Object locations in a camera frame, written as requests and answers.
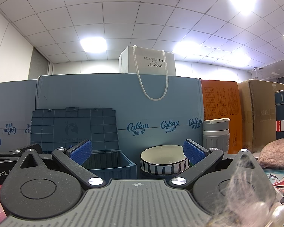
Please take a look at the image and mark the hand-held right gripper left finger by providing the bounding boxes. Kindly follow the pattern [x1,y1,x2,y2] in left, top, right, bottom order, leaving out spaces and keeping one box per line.
[15,140,106,186]

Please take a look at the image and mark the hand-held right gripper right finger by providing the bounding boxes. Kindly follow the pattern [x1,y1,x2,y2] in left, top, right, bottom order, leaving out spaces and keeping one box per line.
[171,139,263,186]

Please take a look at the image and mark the blue plastic storage crate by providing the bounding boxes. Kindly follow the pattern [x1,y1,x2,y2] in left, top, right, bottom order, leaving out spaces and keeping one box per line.
[30,107,138,180]

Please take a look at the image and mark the white striped ceramic bowl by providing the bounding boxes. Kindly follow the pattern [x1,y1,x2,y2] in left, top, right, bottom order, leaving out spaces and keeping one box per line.
[140,145,190,175]

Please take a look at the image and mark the grey white lidded cup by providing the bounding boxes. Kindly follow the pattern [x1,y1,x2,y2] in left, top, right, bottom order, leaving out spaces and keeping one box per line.
[202,118,231,154]

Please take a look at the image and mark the orange cardboard box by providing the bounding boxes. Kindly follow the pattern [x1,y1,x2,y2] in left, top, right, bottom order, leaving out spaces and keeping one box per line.
[201,79,245,155]

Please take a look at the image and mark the brown cardboard box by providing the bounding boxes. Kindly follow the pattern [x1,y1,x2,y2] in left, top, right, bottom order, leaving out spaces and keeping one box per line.
[237,79,284,154]

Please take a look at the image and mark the pink knitted cloth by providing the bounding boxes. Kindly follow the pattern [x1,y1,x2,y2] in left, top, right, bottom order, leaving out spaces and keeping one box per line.
[257,138,284,169]

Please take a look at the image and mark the navy thermos bottle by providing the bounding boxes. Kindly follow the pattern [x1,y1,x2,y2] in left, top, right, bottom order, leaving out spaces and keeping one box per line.
[275,90,284,140]

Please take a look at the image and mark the white paper gift bag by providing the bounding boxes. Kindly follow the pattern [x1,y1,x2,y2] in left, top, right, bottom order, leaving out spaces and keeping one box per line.
[118,45,177,100]

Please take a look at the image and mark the fluffy pearl hair ornament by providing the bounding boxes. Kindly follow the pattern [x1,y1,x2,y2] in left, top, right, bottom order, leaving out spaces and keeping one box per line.
[208,158,284,227]

